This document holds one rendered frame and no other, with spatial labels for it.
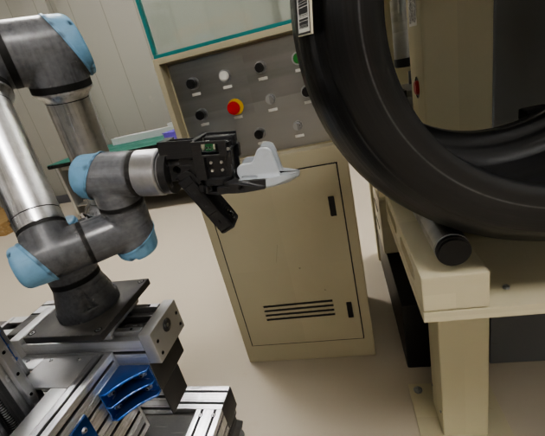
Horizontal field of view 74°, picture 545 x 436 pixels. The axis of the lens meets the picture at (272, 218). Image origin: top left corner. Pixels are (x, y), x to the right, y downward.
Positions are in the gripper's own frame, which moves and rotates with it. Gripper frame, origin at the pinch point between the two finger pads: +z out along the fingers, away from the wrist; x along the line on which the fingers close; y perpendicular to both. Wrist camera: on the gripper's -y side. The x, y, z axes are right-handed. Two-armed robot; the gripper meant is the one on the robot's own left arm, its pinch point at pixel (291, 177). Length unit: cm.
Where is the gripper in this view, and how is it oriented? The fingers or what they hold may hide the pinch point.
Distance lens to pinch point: 55.9
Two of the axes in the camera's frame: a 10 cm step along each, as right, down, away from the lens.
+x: 1.4, -4.1, 9.0
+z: 9.9, -0.3, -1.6
